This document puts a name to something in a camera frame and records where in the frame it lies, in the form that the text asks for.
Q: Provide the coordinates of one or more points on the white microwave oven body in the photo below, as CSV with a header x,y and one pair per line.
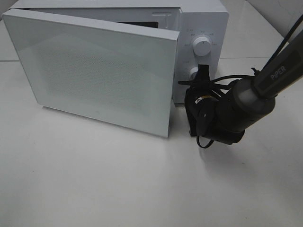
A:
x,y
187,19

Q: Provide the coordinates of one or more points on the white timer knob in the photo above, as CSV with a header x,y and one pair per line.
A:
x,y
192,73

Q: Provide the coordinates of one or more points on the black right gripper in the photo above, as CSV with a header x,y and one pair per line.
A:
x,y
200,102

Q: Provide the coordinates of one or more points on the white microwave door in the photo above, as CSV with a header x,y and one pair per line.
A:
x,y
112,72

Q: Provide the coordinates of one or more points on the upper white power knob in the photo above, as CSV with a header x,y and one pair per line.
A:
x,y
202,45

